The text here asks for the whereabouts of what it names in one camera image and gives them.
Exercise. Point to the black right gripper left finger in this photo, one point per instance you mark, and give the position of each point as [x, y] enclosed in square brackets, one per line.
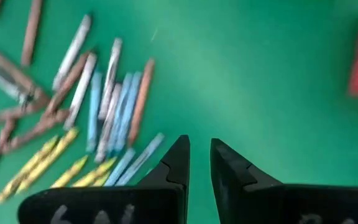
[135, 205]

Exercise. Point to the blue crayon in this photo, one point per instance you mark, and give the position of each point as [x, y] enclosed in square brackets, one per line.
[120, 112]
[140, 158]
[94, 110]
[129, 109]
[120, 166]

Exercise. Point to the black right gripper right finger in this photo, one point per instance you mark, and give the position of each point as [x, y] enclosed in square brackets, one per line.
[259, 202]

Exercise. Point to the green table mat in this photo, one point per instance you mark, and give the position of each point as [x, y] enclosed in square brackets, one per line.
[244, 77]

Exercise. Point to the yellow crayon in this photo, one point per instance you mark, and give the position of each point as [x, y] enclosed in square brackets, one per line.
[47, 160]
[26, 169]
[95, 172]
[70, 171]
[101, 180]

